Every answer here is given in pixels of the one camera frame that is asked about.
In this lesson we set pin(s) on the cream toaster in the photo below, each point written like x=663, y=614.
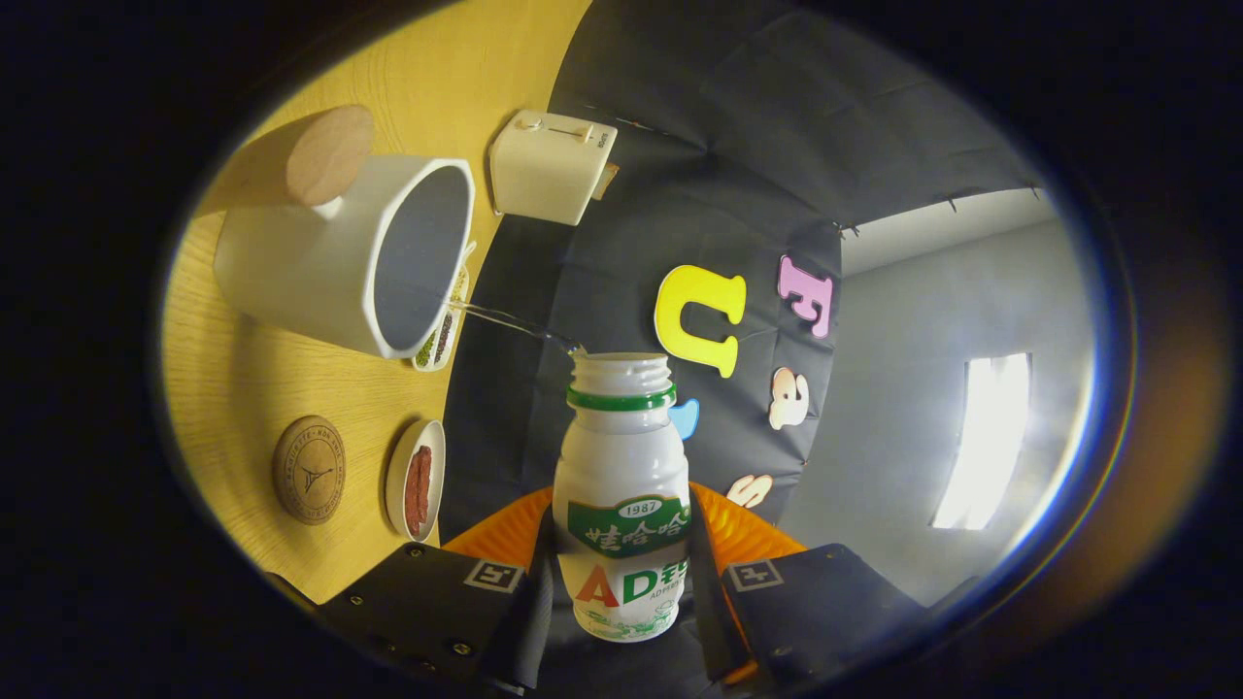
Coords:
x=544, y=165

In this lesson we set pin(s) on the wooden table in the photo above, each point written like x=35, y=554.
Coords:
x=262, y=388

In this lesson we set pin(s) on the ceiling light panel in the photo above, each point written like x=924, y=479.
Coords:
x=986, y=437

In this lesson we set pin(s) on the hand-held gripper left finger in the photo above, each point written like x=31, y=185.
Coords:
x=532, y=607

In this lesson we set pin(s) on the clear juice stream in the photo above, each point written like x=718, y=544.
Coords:
x=524, y=327

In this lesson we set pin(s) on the round white plate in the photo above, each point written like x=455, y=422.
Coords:
x=439, y=466

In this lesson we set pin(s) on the divided white bean dish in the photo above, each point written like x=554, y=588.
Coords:
x=442, y=340

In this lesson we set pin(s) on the round wooden coaster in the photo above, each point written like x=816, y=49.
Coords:
x=309, y=471

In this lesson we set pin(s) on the black backdrop cloth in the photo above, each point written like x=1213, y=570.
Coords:
x=631, y=243

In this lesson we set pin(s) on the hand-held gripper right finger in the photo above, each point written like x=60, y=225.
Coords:
x=709, y=612

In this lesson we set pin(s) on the white juice bottle green label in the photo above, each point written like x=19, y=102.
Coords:
x=621, y=466

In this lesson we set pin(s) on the red-brown meat slice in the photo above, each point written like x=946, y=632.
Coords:
x=419, y=490

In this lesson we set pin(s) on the bread slice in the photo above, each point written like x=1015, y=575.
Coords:
x=607, y=183

